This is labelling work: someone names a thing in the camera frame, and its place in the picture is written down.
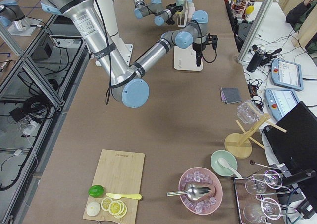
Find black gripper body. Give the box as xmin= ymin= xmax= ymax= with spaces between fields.
xmin=166 ymin=3 xmax=182 ymax=25
xmin=192 ymin=33 xmax=218 ymax=57

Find cream rabbit tray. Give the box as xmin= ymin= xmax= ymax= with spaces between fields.
xmin=173 ymin=45 xmax=203 ymax=72

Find green lime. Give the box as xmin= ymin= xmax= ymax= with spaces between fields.
xmin=88 ymin=185 xmax=104 ymax=198

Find white onion half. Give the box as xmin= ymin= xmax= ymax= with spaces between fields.
xmin=86 ymin=201 xmax=101 ymax=217

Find wooden cup tree stand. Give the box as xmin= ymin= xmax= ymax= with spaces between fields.
xmin=224 ymin=113 xmax=287 ymax=159

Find wooden cutting board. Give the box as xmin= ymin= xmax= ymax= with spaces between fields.
xmin=83 ymin=149 xmax=145 ymax=224

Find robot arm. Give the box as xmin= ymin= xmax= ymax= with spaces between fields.
xmin=133 ymin=0 xmax=184 ymax=26
xmin=41 ymin=0 xmax=209 ymax=108

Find clear glass jar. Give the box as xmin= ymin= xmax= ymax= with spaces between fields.
xmin=237 ymin=100 xmax=263 ymax=124

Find wine glass rack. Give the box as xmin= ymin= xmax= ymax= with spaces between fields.
xmin=233 ymin=160 xmax=304 ymax=224

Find white wire cup rack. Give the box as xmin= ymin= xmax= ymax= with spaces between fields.
xmin=176 ymin=0 xmax=190 ymax=27

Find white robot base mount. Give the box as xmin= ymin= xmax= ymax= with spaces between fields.
xmin=94 ymin=0 xmax=133 ymax=65

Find yellow plastic knife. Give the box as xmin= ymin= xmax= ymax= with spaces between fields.
xmin=106 ymin=192 xmax=142 ymax=200

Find white ceramic spoon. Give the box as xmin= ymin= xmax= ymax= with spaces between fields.
xmin=218 ymin=158 xmax=242 ymax=179

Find green bowl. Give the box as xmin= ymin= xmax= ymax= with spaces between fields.
xmin=210 ymin=149 xmax=238 ymax=177

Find black laptop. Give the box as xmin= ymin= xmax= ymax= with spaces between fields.
xmin=264 ymin=101 xmax=317 ymax=174

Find cream plastic cup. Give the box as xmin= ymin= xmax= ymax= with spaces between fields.
xmin=187 ymin=3 xmax=195 ymax=9

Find blue teach pendant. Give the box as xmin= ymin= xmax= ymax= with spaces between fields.
xmin=271 ymin=58 xmax=304 ymax=91
xmin=264 ymin=88 xmax=300 ymax=121

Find black water bottle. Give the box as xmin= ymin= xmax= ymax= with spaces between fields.
xmin=246 ymin=46 xmax=266 ymax=73

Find grey folded cloth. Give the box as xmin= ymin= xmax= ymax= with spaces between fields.
xmin=220 ymin=87 xmax=242 ymax=104

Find green plastic cup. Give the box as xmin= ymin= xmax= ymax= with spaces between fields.
xmin=175 ymin=0 xmax=184 ymax=7

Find metal scoop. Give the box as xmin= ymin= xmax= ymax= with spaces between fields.
xmin=166 ymin=182 xmax=216 ymax=202

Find pink bowl with ice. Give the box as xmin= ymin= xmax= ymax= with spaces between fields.
xmin=178 ymin=167 xmax=223 ymax=215

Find lemon slices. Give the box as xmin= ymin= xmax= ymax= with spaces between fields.
xmin=101 ymin=197 xmax=127 ymax=219

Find pink plastic cup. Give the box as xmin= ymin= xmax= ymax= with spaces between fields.
xmin=187 ymin=7 xmax=195 ymax=20

